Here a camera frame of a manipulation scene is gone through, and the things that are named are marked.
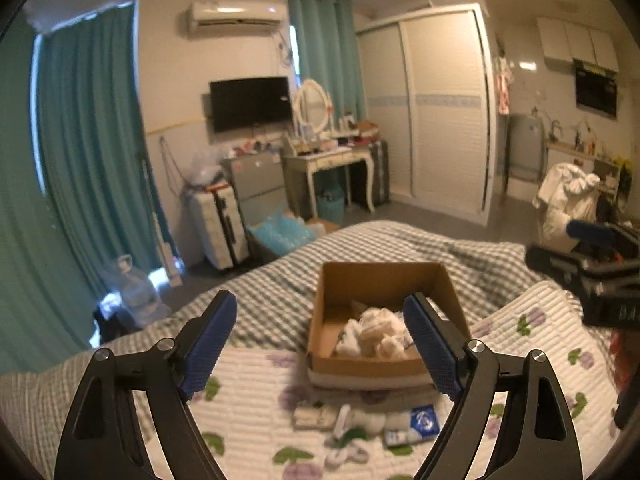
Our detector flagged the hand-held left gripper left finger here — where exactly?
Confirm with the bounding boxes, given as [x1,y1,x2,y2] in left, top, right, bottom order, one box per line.
[52,290,238,480]

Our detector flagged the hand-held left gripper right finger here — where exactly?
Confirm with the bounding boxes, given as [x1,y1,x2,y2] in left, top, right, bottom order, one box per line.
[402,291,587,480]

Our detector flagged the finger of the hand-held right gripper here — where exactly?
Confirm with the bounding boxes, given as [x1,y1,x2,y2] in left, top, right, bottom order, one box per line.
[525,243,603,287]
[566,219,640,256]

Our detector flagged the brown cardboard box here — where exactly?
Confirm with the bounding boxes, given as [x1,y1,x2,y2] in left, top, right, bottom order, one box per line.
[306,261,473,390]

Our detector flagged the beige soft cloth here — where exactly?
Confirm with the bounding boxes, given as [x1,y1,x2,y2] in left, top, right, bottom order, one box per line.
[357,306,416,361]

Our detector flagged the white soft cloth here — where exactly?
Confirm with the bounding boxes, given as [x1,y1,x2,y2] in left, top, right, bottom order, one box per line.
[336,317,363,357]

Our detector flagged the white clothes pile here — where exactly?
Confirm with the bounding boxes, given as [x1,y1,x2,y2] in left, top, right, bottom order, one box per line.
[532,162,602,255]

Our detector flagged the white floral quilt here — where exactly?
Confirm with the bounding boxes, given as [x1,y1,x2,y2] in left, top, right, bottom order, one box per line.
[132,280,628,480]

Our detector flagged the blue square packet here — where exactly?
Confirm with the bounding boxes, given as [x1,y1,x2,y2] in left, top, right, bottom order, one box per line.
[407,404,442,442]

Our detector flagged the large clear water bottle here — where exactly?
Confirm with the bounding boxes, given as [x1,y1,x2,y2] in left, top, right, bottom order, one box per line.
[106,254,172,327]

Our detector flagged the grey checked blanket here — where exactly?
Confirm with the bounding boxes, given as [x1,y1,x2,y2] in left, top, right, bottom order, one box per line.
[0,220,583,413]

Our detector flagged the white and blue packet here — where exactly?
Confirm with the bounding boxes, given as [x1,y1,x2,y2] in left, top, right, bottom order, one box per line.
[384,428,417,447]

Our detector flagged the white rolled cloth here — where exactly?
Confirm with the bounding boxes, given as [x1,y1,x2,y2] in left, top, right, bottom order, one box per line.
[351,409,387,435]

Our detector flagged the black bag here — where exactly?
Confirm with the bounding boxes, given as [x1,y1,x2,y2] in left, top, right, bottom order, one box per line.
[91,304,133,350]

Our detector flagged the white sock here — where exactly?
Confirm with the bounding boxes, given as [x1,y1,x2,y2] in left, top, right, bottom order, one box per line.
[334,404,354,442]

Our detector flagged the white suitcase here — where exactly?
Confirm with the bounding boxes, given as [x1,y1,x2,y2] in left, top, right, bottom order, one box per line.
[192,186,251,272]

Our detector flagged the white folded cloth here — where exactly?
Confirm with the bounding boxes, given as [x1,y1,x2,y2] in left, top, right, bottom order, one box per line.
[293,404,337,430]

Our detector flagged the light blue bubble packaging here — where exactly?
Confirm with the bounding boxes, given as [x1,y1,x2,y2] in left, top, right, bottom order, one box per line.
[246,209,328,257]

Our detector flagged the black range hood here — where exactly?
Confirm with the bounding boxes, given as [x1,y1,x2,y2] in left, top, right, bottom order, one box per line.
[573,58,621,121]

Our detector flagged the red and white hanging cloth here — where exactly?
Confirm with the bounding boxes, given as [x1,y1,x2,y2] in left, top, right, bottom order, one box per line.
[494,56,515,117]

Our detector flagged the grey low cabinet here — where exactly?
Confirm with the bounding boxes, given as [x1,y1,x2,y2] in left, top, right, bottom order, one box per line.
[222,152,289,222]

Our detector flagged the teal basket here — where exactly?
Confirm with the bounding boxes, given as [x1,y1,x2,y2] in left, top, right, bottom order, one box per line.
[317,191,347,226]

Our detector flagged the clear plastic bag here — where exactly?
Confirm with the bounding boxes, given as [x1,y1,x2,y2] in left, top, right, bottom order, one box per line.
[188,148,227,195]

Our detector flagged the black suitcase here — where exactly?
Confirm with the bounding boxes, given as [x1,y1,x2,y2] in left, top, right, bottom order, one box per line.
[367,139,391,207]

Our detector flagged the white sliding wardrobe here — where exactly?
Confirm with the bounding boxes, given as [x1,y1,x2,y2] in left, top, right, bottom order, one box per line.
[356,2,502,227]

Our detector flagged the white dressing table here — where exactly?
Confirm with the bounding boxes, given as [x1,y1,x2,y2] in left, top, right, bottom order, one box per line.
[281,146,377,222]

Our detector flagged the wide teal curtain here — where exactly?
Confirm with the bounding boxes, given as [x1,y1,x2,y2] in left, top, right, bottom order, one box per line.
[0,1,177,376]

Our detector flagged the white oval vanity mirror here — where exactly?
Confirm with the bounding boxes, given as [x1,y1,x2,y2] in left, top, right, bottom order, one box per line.
[293,77,334,140]

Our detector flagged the narrow teal curtain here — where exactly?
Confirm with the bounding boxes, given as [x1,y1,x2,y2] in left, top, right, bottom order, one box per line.
[287,0,367,128]

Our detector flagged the white air conditioner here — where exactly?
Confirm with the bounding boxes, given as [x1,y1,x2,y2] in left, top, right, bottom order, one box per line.
[187,1,289,39]

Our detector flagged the white kitchen wall cabinets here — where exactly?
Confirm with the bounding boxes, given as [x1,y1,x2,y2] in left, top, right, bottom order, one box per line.
[537,17,622,74]

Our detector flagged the black wall television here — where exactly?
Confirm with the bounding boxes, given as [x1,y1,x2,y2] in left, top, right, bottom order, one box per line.
[208,76,294,135]

